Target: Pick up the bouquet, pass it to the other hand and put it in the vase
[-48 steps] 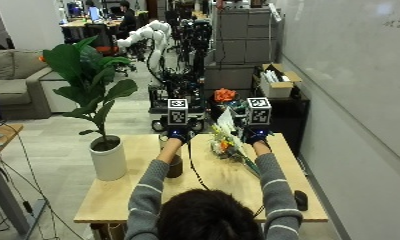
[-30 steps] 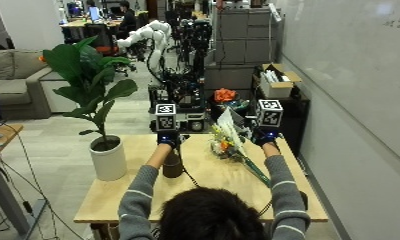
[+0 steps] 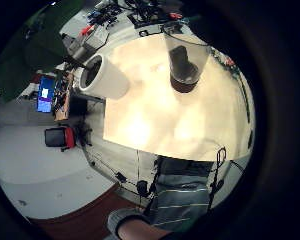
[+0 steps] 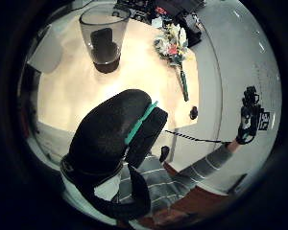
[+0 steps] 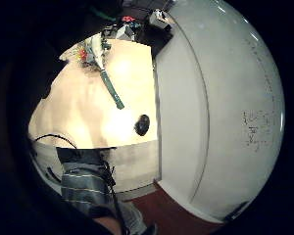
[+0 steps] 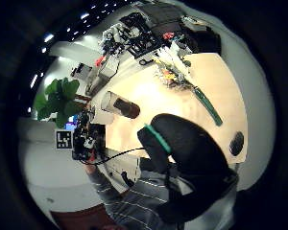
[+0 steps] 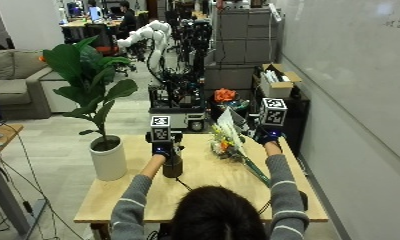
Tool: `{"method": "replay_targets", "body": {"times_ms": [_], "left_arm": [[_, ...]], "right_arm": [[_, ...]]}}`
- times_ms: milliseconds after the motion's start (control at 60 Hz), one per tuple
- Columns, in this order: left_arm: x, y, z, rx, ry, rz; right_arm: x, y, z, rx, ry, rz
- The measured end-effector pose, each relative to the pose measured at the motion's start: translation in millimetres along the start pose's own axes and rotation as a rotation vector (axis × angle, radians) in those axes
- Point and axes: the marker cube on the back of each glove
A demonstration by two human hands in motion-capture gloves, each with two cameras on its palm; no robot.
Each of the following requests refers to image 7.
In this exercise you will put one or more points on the person's right hand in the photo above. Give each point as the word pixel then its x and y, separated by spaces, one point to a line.
pixel 268 136

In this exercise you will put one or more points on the person's left hand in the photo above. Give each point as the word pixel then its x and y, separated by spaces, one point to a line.
pixel 162 149

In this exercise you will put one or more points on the dark brown vase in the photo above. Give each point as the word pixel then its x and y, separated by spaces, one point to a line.
pixel 173 166

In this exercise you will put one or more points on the white marker cube left glove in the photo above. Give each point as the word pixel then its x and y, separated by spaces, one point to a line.
pixel 161 128

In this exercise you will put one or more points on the white marker cube glove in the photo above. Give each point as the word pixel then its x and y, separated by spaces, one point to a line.
pixel 272 111
pixel 161 128

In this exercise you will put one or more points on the wrapped flower bouquet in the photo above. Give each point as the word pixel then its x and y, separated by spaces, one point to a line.
pixel 229 141

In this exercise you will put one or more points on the white marker cube right glove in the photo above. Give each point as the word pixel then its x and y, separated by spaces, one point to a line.
pixel 272 111

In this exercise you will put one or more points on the black low cabinet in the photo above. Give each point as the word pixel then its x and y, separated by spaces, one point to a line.
pixel 298 113

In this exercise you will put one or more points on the black mobile robot cart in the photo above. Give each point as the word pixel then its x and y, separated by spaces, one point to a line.
pixel 178 96

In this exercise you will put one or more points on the orange cloth bundle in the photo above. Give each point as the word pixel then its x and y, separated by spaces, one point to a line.
pixel 225 95

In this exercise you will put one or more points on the open cardboard box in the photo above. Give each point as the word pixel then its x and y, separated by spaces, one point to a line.
pixel 278 83

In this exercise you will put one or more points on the white plant pot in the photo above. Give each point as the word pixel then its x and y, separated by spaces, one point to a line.
pixel 109 161

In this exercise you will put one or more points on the green leafy plant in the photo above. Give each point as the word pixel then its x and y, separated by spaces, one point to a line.
pixel 90 83

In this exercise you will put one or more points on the whiteboard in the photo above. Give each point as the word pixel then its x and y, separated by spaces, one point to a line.
pixel 355 73

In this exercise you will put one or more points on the grey filing cabinets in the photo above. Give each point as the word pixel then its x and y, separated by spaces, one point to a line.
pixel 247 36

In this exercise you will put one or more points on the black office chair red seat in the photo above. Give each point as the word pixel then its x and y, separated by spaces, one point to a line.
pixel 103 40

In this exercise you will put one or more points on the grey sofa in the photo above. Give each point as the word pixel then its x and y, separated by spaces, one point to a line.
pixel 18 83

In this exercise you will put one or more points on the wooden side desk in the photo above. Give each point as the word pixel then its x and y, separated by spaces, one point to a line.
pixel 1 156

